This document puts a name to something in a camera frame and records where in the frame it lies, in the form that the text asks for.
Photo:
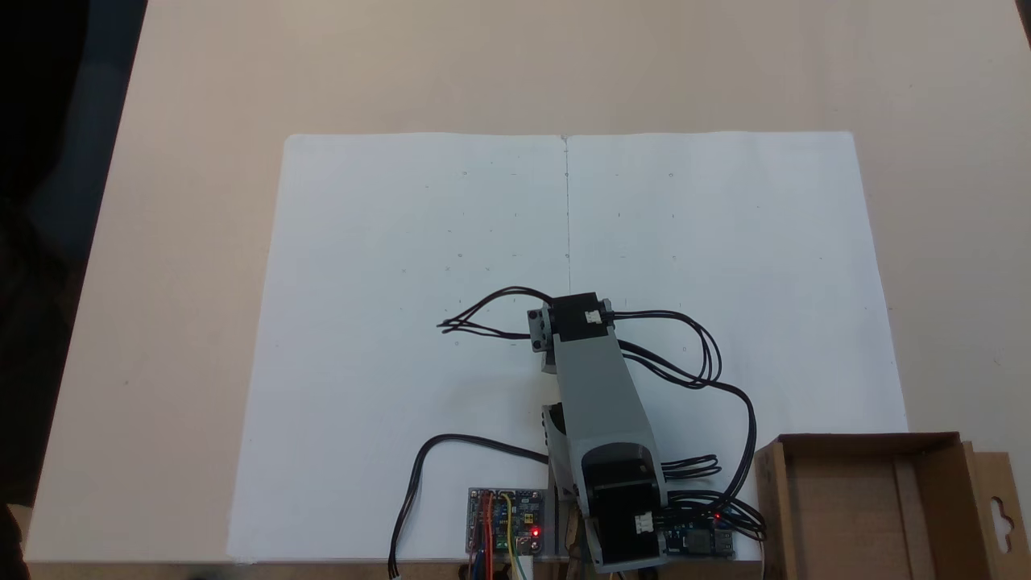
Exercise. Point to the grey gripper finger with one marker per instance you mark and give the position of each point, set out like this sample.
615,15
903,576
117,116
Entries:
549,362

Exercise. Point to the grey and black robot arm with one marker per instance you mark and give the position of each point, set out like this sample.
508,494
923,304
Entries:
600,387

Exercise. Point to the white paper sheet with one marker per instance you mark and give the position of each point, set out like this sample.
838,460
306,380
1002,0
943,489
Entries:
765,242
387,242

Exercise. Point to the blue circuit board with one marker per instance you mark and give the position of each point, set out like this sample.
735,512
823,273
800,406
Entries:
697,544

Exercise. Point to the brown cardboard box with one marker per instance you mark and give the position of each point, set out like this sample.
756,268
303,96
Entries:
854,507

